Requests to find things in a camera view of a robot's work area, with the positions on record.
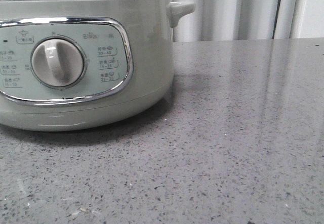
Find pale green electric cooking pot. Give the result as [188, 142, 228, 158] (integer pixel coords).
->
[1, 0, 195, 131]

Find grey timer knob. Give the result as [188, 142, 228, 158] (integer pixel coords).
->
[31, 38, 85, 87]

